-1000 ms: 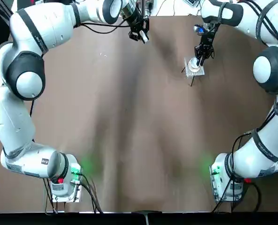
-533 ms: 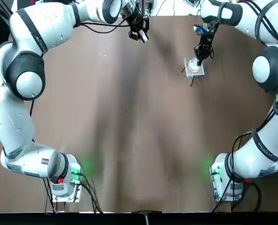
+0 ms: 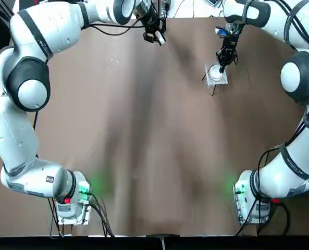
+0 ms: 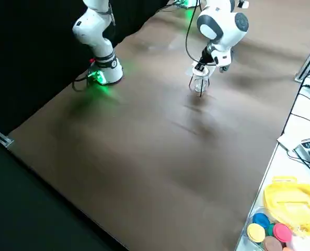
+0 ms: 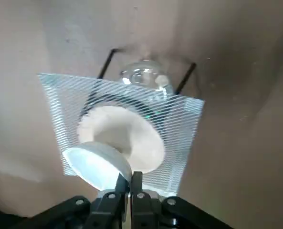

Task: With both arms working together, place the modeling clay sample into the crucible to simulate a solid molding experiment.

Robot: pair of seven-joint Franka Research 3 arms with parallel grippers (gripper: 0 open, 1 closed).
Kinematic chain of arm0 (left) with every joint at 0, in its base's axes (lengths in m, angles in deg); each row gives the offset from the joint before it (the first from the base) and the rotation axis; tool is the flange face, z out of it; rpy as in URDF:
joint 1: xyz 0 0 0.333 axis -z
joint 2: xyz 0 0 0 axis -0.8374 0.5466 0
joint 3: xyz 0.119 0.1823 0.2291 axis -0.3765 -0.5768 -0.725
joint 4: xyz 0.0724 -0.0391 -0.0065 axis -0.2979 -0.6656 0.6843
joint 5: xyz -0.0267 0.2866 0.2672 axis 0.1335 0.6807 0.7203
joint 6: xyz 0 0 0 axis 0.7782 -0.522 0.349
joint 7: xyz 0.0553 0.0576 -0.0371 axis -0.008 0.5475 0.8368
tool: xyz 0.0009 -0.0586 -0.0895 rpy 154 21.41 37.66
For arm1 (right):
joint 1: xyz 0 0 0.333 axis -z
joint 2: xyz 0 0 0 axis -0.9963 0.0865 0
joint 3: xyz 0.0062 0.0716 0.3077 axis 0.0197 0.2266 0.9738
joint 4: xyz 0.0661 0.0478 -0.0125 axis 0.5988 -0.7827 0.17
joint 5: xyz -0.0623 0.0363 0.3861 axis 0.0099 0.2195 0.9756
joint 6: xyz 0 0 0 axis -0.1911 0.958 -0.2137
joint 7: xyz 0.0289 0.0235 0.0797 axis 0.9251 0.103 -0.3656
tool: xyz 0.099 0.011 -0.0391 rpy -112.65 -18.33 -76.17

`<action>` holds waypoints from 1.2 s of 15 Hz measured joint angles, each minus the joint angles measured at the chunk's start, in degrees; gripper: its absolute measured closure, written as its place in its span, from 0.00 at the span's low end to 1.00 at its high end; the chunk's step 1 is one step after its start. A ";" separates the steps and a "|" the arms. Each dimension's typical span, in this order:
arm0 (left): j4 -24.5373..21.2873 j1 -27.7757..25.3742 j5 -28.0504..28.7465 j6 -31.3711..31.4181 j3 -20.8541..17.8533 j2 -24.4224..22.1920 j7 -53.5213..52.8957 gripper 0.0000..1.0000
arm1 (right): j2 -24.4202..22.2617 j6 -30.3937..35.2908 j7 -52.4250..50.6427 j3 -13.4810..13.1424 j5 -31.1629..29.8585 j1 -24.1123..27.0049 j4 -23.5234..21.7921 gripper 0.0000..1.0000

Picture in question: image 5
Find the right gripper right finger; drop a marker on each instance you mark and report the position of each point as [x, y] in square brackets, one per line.
[146, 210]

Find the black metal tripod stand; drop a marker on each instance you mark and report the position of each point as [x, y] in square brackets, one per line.
[107, 63]

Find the white porcelain crucible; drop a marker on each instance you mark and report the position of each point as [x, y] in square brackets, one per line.
[96, 164]

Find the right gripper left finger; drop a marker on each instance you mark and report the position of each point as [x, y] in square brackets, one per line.
[107, 210]

